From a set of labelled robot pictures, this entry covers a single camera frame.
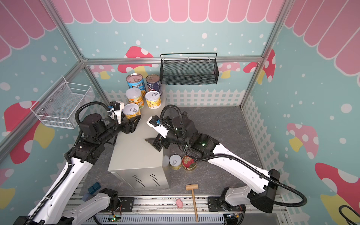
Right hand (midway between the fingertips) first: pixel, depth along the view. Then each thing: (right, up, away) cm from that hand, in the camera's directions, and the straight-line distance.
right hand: (152, 129), depth 60 cm
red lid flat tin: (+17, -23, +25) cm, 37 cm away
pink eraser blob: (+11, -40, +14) cm, 44 cm away
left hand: (-11, +6, +8) cm, 14 cm away
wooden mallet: (+18, -34, +19) cm, 43 cm away
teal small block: (-37, -34, +18) cm, 53 cm away
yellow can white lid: (+9, -21, +23) cm, 32 cm away
